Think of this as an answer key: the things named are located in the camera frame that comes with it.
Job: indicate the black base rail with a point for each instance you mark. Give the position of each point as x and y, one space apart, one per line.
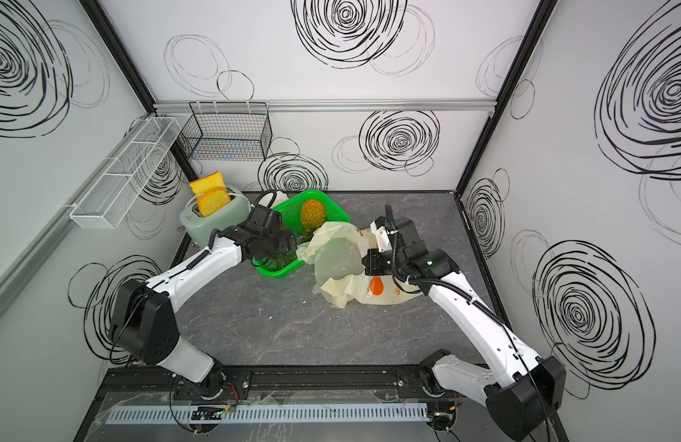
407 381

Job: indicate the black wire wall basket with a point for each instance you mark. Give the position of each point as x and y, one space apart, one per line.
227 131

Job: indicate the green plastic basket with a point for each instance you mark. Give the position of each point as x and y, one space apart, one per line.
290 211

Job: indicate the white slotted cable duct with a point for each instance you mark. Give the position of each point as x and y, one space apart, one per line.
268 414

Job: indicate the yellow-orange pineapple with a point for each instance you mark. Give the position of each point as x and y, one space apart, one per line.
312 215

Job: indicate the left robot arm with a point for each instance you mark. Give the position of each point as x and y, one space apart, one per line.
144 320

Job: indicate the white scalloped dish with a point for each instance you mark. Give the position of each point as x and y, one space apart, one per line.
278 198

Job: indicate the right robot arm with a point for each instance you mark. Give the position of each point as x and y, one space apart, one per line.
520 389

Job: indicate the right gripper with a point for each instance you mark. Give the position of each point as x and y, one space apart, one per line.
371 263

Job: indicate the front toast slice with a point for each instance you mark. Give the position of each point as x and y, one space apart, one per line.
212 201

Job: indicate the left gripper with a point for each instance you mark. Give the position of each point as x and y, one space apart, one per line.
284 246

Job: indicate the toast slice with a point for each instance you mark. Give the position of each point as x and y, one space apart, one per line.
207 184
212 201

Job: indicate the mint green toaster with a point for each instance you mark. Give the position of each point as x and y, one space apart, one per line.
199 228

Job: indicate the white mesh wall shelf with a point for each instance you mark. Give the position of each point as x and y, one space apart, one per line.
108 200

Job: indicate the green-brown pineapple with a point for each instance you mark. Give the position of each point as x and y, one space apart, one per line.
278 262

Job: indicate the yellow printed plastic bag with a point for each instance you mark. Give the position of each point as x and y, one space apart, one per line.
336 251

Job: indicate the rear toast slice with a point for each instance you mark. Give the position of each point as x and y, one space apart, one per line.
207 184

